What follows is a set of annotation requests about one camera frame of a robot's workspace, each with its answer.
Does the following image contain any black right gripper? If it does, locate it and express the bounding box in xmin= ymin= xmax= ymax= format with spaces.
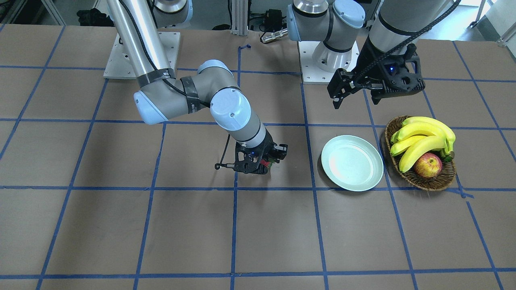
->
xmin=234 ymin=131 xmax=289 ymax=175

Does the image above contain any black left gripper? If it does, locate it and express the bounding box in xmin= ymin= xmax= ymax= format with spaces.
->
xmin=327 ymin=42 xmax=426 ymax=110

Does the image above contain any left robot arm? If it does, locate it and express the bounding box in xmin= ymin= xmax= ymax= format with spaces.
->
xmin=286 ymin=0 xmax=459 ymax=109

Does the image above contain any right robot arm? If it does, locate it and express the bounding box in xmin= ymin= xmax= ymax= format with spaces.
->
xmin=107 ymin=0 xmax=288 ymax=174

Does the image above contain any light green plate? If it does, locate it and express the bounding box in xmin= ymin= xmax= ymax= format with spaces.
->
xmin=320 ymin=135 xmax=384 ymax=192

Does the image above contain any yellow banana bunch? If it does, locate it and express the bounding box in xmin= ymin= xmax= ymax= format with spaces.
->
xmin=388 ymin=117 xmax=456 ymax=173

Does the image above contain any red apple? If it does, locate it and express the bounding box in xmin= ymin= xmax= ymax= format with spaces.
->
xmin=412 ymin=153 xmax=443 ymax=178

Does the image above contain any brown wicker basket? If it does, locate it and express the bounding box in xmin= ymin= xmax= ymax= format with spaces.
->
xmin=382 ymin=116 xmax=456 ymax=191

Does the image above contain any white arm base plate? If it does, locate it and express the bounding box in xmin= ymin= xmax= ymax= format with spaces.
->
xmin=103 ymin=31 xmax=181 ymax=80
xmin=298 ymin=41 xmax=359 ymax=85

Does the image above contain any aluminium frame post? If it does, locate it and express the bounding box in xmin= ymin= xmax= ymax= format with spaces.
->
xmin=229 ymin=0 xmax=250 ymax=38

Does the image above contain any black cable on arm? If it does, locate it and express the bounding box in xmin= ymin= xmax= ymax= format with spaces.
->
xmin=117 ymin=0 xmax=210 ymax=109

